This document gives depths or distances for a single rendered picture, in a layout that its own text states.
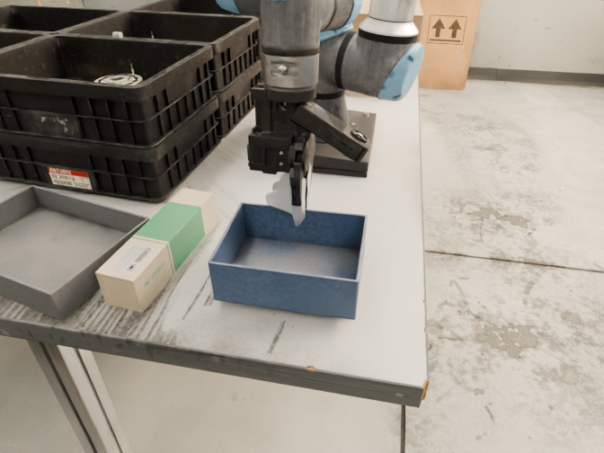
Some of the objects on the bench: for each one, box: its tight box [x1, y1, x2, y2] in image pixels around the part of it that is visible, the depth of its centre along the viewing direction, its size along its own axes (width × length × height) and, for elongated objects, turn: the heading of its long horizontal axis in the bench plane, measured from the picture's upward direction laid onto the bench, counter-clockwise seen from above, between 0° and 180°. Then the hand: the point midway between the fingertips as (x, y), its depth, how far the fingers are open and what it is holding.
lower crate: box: [0, 96, 221, 202], centre depth 98 cm, size 40×30×12 cm
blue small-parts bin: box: [208, 202, 368, 320], centre depth 66 cm, size 20×15×7 cm
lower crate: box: [214, 61, 262, 139], centre depth 122 cm, size 40×30×12 cm
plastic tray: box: [0, 185, 150, 320], centre depth 73 cm, size 27×20×5 cm
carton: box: [95, 188, 218, 313], centre depth 72 cm, size 24×6×6 cm, turn 163°
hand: (302, 217), depth 71 cm, fingers closed, pressing on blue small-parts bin
